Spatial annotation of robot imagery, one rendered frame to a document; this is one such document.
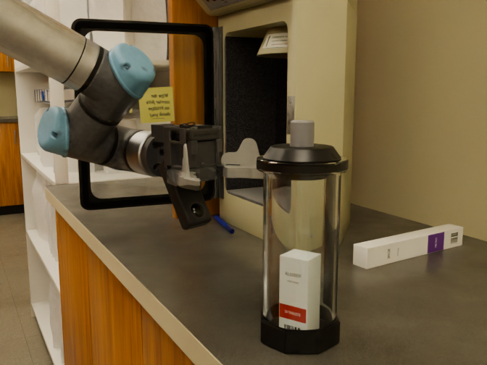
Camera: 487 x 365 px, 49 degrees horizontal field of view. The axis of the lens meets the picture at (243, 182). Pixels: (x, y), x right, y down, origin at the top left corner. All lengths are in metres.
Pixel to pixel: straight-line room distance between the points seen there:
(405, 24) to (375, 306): 0.79
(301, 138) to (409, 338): 0.29
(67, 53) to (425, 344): 0.60
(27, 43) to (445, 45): 0.89
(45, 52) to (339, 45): 0.53
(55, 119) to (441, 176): 0.85
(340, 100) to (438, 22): 0.38
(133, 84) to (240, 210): 0.49
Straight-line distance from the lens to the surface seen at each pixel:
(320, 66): 1.02
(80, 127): 0.87
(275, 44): 1.09
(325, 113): 1.02
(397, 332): 0.74
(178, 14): 1.29
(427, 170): 1.34
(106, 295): 1.29
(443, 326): 0.77
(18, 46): 0.80
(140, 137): 0.90
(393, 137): 1.42
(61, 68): 0.80
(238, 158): 0.82
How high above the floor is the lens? 1.24
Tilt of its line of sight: 10 degrees down
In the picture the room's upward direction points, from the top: straight up
